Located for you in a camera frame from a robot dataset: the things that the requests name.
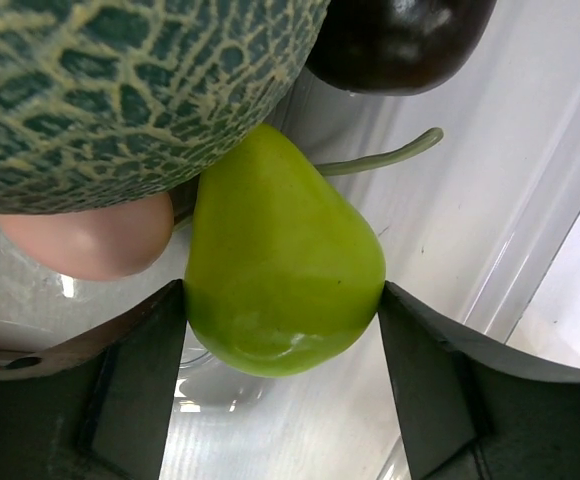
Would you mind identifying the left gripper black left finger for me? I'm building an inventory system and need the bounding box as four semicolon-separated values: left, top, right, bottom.
0;280;186;479

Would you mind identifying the green melon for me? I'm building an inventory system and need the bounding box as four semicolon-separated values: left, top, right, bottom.
0;0;328;214

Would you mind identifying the dark avocado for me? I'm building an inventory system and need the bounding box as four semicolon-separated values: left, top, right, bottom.
306;0;496;96

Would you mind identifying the green stem piece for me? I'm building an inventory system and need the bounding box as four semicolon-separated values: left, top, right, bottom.
315;127;444;177

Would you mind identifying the green apple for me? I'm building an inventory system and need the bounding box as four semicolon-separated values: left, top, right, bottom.
184;125;386;377

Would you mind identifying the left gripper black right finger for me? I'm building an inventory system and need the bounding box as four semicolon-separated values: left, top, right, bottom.
378;283;580;479

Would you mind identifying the clear plastic food bin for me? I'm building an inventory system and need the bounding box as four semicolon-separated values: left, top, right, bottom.
0;0;580;480

